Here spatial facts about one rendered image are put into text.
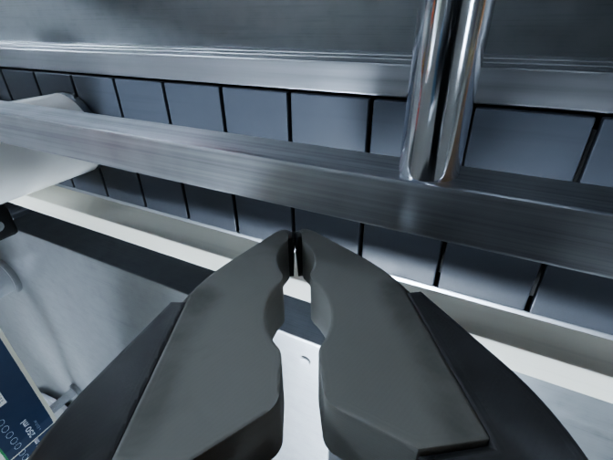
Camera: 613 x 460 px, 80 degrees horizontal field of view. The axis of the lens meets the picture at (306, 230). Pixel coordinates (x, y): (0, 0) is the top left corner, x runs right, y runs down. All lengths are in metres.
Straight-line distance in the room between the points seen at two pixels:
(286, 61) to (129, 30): 0.16
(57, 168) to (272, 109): 0.14
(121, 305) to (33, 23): 0.24
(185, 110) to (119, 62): 0.05
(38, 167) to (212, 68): 0.12
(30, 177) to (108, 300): 0.17
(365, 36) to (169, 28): 0.13
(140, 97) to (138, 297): 0.18
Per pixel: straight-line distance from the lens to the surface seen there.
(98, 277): 0.38
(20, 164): 0.25
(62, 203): 0.29
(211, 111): 0.20
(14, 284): 0.55
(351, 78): 0.16
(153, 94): 0.23
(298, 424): 0.33
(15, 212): 0.44
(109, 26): 0.33
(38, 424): 0.64
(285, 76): 0.18
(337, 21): 0.22
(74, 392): 0.65
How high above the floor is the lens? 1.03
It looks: 50 degrees down
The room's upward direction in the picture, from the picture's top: 135 degrees counter-clockwise
